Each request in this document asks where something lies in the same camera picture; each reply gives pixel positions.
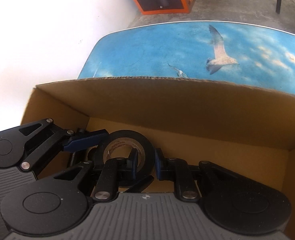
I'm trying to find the large brown cardboard box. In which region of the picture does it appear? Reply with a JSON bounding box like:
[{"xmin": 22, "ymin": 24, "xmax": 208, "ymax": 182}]
[{"xmin": 22, "ymin": 77, "xmax": 295, "ymax": 239}]

